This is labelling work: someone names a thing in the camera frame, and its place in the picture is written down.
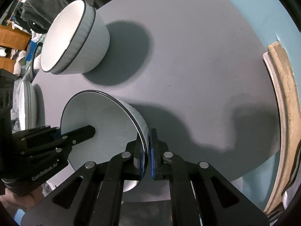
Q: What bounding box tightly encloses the white plate black rim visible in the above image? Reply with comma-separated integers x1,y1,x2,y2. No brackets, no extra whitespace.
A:
19,81,37,131

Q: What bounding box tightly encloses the person's left hand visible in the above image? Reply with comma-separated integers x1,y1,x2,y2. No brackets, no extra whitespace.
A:
1,186,44,215

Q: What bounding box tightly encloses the blue box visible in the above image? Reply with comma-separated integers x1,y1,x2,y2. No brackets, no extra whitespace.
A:
26,40,37,61

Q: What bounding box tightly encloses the dark grey towel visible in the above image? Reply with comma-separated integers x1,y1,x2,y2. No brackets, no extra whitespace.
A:
20,0,75,34

